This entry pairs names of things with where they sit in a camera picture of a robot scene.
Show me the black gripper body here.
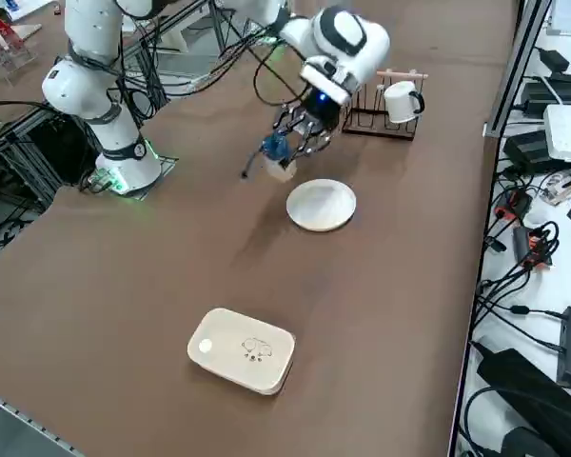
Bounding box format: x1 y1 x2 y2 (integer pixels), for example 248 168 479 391
304 88 343 133

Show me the transparent sauce bottle blue cap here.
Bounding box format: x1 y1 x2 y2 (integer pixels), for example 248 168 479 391
240 132 299 184

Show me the white round plate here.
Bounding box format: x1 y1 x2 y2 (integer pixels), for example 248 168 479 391
285 177 357 233

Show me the red black connector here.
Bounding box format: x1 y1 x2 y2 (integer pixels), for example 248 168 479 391
493 188 534 220

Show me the cream lunch box bear print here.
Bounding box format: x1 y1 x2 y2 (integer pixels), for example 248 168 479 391
186 307 297 397

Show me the long black power brick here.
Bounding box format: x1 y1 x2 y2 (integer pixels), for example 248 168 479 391
522 80 571 118

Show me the small black power adapter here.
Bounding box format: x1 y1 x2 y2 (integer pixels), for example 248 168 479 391
537 47 570 72

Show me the white power strip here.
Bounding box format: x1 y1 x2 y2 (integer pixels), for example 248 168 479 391
542 104 571 163

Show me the orange black connector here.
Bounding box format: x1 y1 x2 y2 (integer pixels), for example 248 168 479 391
522 232 561 270

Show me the colourful printed packet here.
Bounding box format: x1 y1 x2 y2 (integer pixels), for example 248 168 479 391
541 170 571 207

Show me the clear acrylic shelf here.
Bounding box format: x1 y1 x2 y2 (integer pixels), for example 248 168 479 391
0 0 44 82

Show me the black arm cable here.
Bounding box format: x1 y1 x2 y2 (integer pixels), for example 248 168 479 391
189 28 315 109

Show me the white mug black handle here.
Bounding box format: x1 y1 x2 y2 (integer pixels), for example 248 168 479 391
383 80 426 125

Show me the black wire cup rack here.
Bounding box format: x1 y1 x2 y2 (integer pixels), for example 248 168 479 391
341 68 430 143

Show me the aluminium frame post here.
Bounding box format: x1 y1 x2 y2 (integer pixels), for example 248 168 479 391
483 0 553 139

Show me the black metal frame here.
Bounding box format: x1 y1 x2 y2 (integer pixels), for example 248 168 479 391
0 102 101 215

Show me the black camera stand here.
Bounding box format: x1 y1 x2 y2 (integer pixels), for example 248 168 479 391
470 340 571 457

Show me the aluminium rail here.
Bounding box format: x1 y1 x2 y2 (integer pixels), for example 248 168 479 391
0 387 85 457

